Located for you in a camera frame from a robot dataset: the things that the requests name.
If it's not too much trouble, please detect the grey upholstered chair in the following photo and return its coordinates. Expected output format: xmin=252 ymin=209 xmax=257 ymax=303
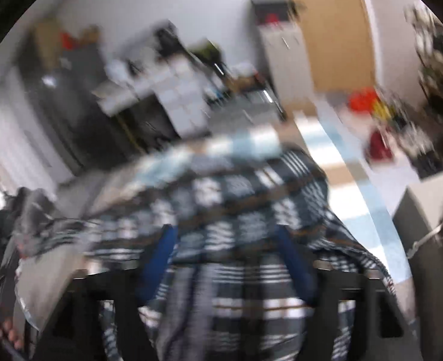
xmin=392 ymin=166 xmax=443 ymax=361

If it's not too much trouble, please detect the red packet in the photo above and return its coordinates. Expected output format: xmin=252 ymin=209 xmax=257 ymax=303
xmin=59 ymin=31 xmax=75 ymax=52

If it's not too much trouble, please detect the person's left hand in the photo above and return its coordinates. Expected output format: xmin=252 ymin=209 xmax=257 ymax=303
xmin=0 ymin=318 xmax=24 ymax=351

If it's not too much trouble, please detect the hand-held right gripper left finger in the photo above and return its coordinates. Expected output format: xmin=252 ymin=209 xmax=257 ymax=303
xmin=33 ymin=225 xmax=179 ymax=361

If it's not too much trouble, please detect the checkered bed blanket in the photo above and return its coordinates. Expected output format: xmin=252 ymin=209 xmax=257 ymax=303
xmin=60 ymin=109 xmax=414 ymax=290

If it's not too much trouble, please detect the tall white cabinet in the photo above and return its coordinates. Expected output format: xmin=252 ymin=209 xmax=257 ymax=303
xmin=258 ymin=20 xmax=314 ymax=111

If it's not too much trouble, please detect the plaid fleece jacket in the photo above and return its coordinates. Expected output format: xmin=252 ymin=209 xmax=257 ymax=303
xmin=56 ymin=147 xmax=395 ymax=361

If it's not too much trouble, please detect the white window curtain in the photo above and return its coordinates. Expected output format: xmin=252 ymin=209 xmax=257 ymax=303
xmin=0 ymin=71 xmax=73 ymax=194

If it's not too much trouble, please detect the grey cloth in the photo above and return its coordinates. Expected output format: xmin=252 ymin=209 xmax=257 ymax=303
xmin=0 ymin=186 xmax=88 ymax=311

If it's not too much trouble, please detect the wooden door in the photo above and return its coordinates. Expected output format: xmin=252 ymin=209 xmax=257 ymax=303
xmin=268 ymin=0 xmax=378 ymax=93

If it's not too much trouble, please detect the orange red toy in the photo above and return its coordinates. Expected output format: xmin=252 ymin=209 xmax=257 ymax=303
xmin=346 ymin=88 xmax=380 ymax=113

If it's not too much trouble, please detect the large cardboard box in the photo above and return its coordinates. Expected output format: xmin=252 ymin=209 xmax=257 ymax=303
xmin=34 ymin=20 xmax=63 ymax=69

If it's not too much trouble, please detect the cluttered storage rack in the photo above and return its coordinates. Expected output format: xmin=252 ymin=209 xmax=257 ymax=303
xmin=405 ymin=3 xmax=443 ymax=123

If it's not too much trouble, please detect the white drawer unit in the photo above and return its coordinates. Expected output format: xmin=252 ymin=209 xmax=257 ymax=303
xmin=94 ymin=58 xmax=216 ymax=138

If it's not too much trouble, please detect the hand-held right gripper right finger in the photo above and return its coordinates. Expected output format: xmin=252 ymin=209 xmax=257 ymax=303
xmin=279 ymin=225 xmax=424 ymax=361

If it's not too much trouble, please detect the dark glossy cabinet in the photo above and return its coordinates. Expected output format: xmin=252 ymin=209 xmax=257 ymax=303
xmin=18 ymin=45 xmax=177 ymax=175

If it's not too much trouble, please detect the red bag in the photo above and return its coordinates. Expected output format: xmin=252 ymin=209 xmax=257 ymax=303
xmin=367 ymin=129 xmax=392 ymax=161

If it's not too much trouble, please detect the small cardboard box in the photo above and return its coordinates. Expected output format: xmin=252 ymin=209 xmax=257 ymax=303
xmin=76 ymin=23 xmax=102 ymax=52

